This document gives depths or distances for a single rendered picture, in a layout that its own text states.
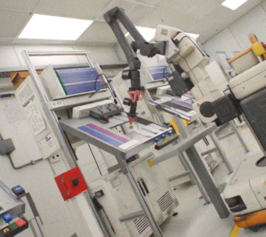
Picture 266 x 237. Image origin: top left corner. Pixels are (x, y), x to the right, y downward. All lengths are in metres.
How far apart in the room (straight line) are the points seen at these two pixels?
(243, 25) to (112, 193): 8.36
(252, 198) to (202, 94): 0.66
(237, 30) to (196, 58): 8.05
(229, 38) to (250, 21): 0.84
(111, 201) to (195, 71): 1.13
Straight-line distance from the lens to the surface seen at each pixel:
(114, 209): 2.10
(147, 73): 3.44
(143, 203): 1.83
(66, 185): 1.64
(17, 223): 1.31
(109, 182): 2.07
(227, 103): 1.58
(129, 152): 1.85
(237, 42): 9.74
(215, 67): 6.68
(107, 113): 2.41
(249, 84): 1.49
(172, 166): 3.43
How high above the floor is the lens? 0.71
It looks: 9 degrees up
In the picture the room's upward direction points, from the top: 27 degrees counter-clockwise
